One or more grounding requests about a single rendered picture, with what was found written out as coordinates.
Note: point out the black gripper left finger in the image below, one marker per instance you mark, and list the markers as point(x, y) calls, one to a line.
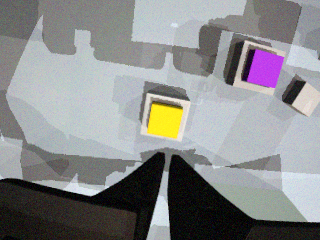
point(123, 211)

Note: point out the purple button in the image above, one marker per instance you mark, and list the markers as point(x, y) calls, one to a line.
point(255, 66)

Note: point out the yellow button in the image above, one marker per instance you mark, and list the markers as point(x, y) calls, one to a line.
point(165, 115)

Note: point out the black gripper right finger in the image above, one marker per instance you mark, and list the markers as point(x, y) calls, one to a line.
point(198, 212)

